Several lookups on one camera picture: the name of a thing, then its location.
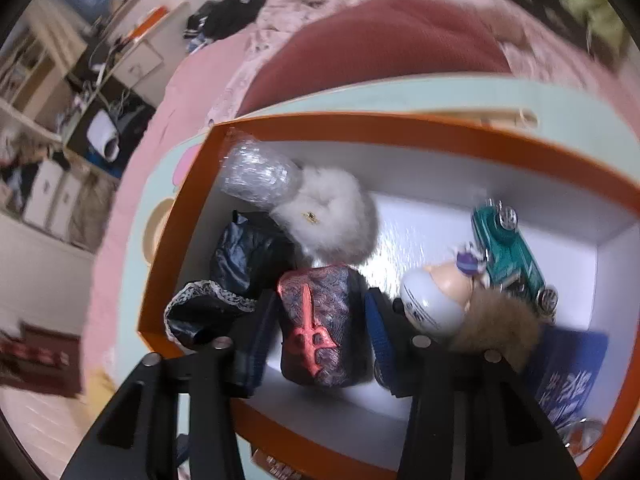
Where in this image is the teal toy car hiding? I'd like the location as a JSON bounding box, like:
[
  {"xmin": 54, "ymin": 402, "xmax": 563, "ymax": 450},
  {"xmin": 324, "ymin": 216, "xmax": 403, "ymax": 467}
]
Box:
[{"xmin": 470, "ymin": 200, "xmax": 558, "ymax": 318}]

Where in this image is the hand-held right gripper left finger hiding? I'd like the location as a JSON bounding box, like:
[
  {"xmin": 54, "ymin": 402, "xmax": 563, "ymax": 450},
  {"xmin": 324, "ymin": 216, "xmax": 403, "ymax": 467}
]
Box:
[{"xmin": 60, "ymin": 287, "xmax": 278, "ymax": 480}]

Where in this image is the pink bed sheet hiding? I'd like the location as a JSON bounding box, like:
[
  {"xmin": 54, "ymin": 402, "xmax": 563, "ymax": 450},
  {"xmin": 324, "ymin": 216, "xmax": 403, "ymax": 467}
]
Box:
[{"xmin": 82, "ymin": 30, "xmax": 266, "ymax": 391}]

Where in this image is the orange cardboard box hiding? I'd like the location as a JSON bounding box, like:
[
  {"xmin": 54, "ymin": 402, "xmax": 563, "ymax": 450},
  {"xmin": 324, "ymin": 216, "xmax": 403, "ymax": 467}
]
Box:
[{"xmin": 137, "ymin": 112, "xmax": 640, "ymax": 480}]

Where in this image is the white fluffy scrunchie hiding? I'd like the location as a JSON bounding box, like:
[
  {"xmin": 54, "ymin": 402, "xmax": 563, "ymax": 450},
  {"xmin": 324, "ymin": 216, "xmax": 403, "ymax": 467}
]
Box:
[{"xmin": 272, "ymin": 167, "xmax": 378, "ymax": 266}]

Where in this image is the dark patterned pouch red ornament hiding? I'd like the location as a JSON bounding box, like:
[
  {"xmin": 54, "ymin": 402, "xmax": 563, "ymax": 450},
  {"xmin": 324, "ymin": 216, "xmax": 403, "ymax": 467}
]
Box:
[{"xmin": 277, "ymin": 265, "xmax": 376, "ymax": 388}]

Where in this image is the white bedside cabinet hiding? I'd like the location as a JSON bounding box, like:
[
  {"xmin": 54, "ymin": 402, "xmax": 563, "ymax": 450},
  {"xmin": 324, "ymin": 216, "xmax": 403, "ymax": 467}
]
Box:
[{"xmin": 112, "ymin": 2, "xmax": 188, "ymax": 91}]

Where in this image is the blue card box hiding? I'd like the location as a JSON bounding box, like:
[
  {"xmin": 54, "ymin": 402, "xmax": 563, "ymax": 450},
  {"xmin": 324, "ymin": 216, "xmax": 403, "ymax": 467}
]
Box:
[{"xmin": 525, "ymin": 327, "xmax": 611, "ymax": 426}]

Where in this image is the brown fur pompom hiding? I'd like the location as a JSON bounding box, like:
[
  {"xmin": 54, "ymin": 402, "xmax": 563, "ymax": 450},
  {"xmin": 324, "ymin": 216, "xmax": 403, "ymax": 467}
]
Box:
[{"xmin": 450, "ymin": 287, "xmax": 543, "ymax": 373}]

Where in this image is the white drawer unit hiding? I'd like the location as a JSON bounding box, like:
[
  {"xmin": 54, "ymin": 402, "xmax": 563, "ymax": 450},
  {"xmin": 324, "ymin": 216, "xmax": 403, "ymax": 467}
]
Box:
[{"xmin": 22, "ymin": 160, "xmax": 81, "ymax": 236}]

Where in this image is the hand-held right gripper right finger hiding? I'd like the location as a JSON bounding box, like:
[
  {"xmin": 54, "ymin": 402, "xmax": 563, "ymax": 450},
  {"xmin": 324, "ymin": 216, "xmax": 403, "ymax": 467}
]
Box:
[{"xmin": 364, "ymin": 287, "xmax": 583, "ymax": 480}]

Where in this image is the white round figurine keychain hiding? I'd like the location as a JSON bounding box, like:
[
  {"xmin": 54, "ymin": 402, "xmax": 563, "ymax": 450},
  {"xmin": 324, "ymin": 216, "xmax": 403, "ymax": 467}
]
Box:
[{"xmin": 400, "ymin": 242, "xmax": 488, "ymax": 338}]

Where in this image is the white rounded appliance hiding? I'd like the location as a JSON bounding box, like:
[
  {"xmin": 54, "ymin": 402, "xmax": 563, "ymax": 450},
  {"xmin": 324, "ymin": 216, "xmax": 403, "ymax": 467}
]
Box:
[{"xmin": 87, "ymin": 110, "xmax": 121, "ymax": 161}]

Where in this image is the dark blue satin lace cloth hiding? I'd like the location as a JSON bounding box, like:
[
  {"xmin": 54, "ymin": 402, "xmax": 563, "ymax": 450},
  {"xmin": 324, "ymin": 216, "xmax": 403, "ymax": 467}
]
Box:
[{"xmin": 164, "ymin": 210, "xmax": 296, "ymax": 351}]

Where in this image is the black striped clothes pile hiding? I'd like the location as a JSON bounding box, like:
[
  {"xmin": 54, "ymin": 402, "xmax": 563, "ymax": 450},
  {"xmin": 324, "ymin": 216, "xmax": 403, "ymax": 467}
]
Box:
[{"xmin": 182, "ymin": 0, "xmax": 271, "ymax": 43}]

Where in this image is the dark red rug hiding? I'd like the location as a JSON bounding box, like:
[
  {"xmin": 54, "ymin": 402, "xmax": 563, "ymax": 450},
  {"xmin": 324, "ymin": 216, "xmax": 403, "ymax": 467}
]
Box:
[{"xmin": 0, "ymin": 325, "xmax": 83, "ymax": 398}]

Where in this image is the bubble wrap bundle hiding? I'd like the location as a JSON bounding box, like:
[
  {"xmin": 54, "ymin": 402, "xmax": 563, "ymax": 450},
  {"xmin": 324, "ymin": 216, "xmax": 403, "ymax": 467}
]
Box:
[{"xmin": 220, "ymin": 130, "xmax": 303, "ymax": 211}]

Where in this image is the shiny round trinket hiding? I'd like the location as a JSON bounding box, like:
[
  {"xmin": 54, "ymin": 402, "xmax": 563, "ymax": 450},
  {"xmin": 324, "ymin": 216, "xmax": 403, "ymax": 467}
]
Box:
[{"xmin": 560, "ymin": 417, "xmax": 606, "ymax": 461}]

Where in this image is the maroon pillow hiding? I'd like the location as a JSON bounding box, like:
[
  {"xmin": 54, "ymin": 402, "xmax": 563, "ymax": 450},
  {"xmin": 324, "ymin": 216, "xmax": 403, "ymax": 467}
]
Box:
[{"xmin": 237, "ymin": 0, "xmax": 513, "ymax": 118}]

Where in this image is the mint cartoon desktop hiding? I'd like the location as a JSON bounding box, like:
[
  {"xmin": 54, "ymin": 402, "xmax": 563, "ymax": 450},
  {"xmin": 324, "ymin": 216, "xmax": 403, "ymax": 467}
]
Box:
[{"xmin": 115, "ymin": 77, "xmax": 640, "ymax": 480}]

